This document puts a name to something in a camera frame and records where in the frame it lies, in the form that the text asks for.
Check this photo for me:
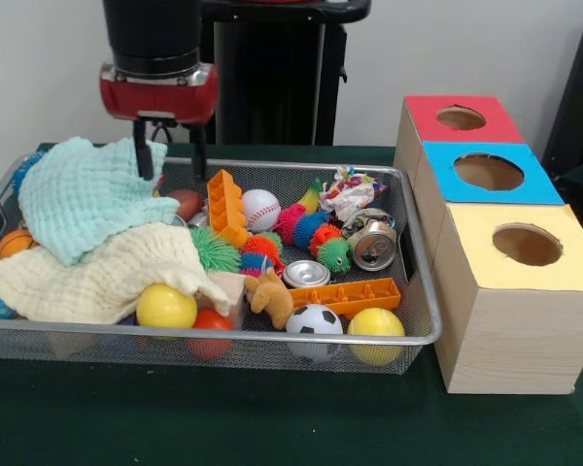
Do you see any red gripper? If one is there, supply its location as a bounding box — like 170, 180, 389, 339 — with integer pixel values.
99, 62, 220, 183

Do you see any mint green cloth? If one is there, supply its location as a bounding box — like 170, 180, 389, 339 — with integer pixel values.
17, 136, 181, 267

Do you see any cream cloth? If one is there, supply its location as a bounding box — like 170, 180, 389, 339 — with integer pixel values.
0, 222, 232, 325

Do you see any silver mesh bin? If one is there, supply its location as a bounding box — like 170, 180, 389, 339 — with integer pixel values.
0, 153, 442, 376

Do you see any wooden three-hole box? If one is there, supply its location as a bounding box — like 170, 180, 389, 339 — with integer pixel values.
393, 95, 583, 395

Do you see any orange plastic tray block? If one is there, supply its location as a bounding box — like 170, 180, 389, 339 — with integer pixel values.
206, 168, 249, 249

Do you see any yellow plastic ball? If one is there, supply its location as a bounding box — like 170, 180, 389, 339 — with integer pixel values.
348, 308, 407, 366
135, 283, 199, 330

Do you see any multicolour spiky caterpillar toy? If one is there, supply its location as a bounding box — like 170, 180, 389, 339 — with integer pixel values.
274, 203, 354, 277

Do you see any yellow-haired toy figure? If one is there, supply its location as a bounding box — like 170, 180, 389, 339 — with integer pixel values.
245, 266, 295, 329

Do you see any small tin can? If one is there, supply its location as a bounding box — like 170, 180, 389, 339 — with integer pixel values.
342, 208, 398, 272

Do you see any small soccer ball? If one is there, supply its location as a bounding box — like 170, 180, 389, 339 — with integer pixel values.
285, 304, 344, 363

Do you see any orange toy brick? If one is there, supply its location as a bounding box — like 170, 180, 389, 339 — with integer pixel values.
290, 278, 402, 319

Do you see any black office chair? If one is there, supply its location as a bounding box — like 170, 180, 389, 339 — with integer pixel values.
541, 8, 583, 169

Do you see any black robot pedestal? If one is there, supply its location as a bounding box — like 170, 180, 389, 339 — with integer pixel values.
198, 0, 373, 147

